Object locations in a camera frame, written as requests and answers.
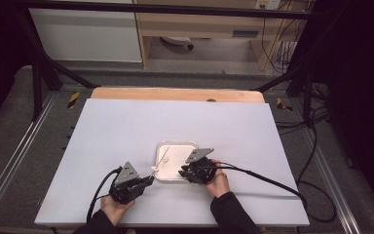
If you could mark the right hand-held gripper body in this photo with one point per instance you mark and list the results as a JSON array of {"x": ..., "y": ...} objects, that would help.
[{"x": 201, "y": 170}]

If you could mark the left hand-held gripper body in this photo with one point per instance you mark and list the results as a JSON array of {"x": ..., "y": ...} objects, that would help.
[{"x": 126, "y": 188}]

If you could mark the white square tray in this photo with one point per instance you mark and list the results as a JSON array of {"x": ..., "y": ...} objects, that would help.
[{"x": 177, "y": 161}]

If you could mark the small white food chunk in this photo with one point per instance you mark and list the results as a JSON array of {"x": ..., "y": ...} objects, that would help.
[
  {"x": 155, "y": 169},
  {"x": 165, "y": 160}
]

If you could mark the thin bamboo skewer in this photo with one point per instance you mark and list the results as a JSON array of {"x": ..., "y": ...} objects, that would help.
[{"x": 168, "y": 150}]

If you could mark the person's left hand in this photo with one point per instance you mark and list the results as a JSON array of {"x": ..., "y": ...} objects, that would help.
[{"x": 115, "y": 209}]

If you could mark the person's right hand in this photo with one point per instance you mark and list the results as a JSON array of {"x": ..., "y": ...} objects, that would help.
[{"x": 220, "y": 185}]

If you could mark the wooden table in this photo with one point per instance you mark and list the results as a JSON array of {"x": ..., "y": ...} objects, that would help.
[{"x": 175, "y": 95}]

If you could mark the yellow black tape strip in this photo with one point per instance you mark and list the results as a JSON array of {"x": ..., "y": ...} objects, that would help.
[
  {"x": 73, "y": 99},
  {"x": 284, "y": 105}
]

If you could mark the office chair base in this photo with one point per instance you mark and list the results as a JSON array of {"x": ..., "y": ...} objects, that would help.
[{"x": 177, "y": 40}]

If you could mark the light wooden desk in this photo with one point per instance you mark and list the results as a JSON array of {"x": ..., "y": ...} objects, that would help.
[{"x": 194, "y": 24}]

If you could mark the white cabinet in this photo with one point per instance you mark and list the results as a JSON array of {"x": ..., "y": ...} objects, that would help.
[{"x": 84, "y": 35}]

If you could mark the dark curtain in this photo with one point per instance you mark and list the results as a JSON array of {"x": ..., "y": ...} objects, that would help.
[
  {"x": 0, "y": 48},
  {"x": 360, "y": 81}
]

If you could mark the aluminium rail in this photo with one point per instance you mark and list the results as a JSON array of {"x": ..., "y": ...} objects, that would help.
[
  {"x": 334, "y": 182},
  {"x": 16, "y": 156}
]

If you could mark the black metal frame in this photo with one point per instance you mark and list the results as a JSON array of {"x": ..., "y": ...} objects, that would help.
[{"x": 162, "y": 8}]

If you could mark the white wall socket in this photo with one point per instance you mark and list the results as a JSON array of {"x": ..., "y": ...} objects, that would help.
[{"x": 268, "y": 4}]

